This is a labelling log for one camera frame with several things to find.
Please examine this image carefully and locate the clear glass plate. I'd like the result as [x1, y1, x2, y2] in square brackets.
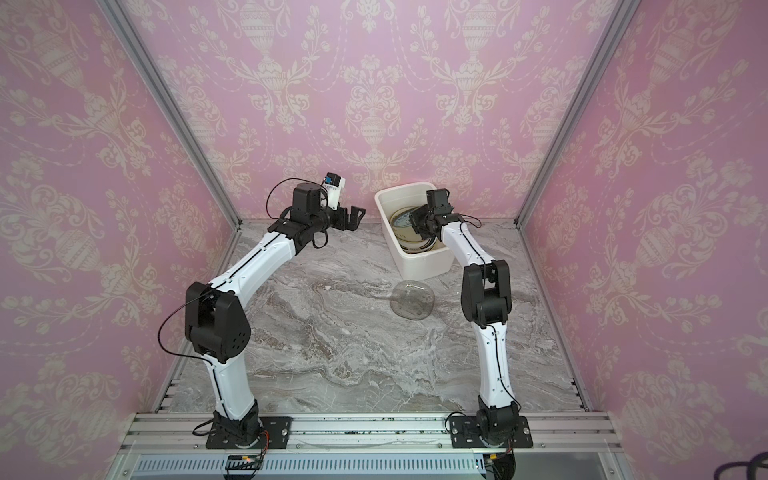
[389, 280, 435, 321]

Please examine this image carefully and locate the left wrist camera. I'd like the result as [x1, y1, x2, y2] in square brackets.
[323, 172, 345, 210]

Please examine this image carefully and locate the aluminium left corner post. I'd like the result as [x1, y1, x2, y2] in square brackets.
[96, 0, 242, 230]

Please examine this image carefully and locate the aluminium right corner post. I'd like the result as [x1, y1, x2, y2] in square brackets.
[516, 0, 640, 230]

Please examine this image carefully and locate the small teal patterned plate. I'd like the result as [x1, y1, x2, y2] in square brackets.
[390, 207, 418, 233]

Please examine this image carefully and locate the cream plate with plant motif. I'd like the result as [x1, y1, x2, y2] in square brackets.
[391, 228, 443, 255]

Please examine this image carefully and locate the white vented strip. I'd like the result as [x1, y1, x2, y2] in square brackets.
[116, 453, 486, 479]

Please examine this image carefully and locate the white plastic bin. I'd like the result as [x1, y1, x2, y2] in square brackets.
[374, 182, 455, 280]

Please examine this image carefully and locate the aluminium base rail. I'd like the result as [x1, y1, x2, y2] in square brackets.
[107, 412, 633, 479]

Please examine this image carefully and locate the aluminium corner post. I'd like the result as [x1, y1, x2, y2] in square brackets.
[96, 0, 242, 230]
[516, 0, 640, 230]

